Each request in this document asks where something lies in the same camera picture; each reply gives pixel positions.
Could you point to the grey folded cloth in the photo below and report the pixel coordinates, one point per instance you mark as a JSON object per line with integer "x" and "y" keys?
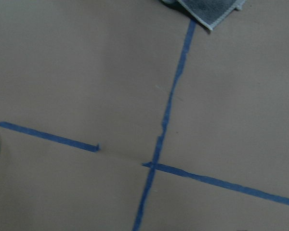
{"x": 208, "y": 13}

